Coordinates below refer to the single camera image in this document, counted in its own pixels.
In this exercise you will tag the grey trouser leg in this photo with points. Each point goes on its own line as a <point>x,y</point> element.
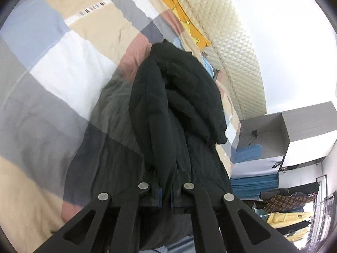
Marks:
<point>186,245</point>

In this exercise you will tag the hanging plaid garment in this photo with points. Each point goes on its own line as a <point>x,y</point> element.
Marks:
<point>283,204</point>

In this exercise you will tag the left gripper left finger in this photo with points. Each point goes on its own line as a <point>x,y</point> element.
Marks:
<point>107,224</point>

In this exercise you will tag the yellow pillow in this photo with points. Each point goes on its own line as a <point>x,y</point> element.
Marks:
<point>199,39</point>

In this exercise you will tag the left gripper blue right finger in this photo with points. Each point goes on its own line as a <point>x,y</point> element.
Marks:
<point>223,223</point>

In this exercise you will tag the black puffer jacket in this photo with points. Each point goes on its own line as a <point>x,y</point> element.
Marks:
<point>168,119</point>

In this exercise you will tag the grey wardrobe cabinet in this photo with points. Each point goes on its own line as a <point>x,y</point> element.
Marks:
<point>298,136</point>

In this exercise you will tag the patchwork plaid bedspread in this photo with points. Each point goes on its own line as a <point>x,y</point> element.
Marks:
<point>56,58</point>

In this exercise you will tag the wall plug with cable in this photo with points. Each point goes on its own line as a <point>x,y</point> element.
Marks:
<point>254,133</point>

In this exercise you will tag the hanging yellow garment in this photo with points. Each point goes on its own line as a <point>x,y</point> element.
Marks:
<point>280,220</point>

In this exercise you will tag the hanging black garment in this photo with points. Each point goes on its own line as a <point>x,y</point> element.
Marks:
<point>306,189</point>

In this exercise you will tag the cream quilted headboard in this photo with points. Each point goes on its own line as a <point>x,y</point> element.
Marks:
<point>231,52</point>

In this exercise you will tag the pink pillow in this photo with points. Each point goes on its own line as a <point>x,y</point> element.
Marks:
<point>219,81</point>

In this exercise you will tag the blue towel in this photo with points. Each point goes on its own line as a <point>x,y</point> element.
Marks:
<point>248,153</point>

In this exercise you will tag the blue folded fabric stack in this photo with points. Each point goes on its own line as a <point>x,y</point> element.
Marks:
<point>250,187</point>

